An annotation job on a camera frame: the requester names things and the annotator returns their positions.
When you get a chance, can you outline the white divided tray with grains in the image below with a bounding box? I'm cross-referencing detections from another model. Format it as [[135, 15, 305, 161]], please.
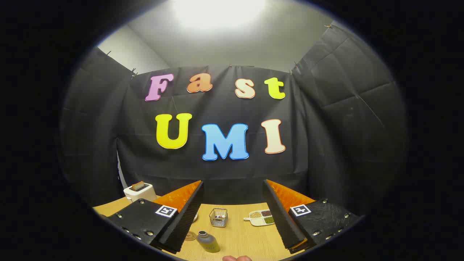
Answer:
[[244, 210, 275, 227]]

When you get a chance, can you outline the wooden table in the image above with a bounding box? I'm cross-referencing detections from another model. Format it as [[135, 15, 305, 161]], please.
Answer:
[[92, 196, 316, 261]]

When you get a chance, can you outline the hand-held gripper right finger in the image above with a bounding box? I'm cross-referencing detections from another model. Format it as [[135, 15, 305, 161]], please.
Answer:
[[263, 179, 359, 254]]

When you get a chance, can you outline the silver juice bottle green label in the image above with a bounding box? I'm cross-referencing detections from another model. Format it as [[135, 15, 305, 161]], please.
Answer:
[[196, 230, 221, 253]]

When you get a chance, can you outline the wire mesh basket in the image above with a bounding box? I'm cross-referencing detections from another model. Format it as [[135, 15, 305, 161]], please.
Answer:
[[209, 208, 228, 228]]

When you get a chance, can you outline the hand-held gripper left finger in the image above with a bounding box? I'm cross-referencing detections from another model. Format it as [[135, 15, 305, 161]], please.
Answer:
[[105, 180, 204, 254]]

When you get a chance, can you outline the white toaster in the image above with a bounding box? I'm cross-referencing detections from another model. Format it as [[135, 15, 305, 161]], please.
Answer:
[[123, 181, 157, 203]]

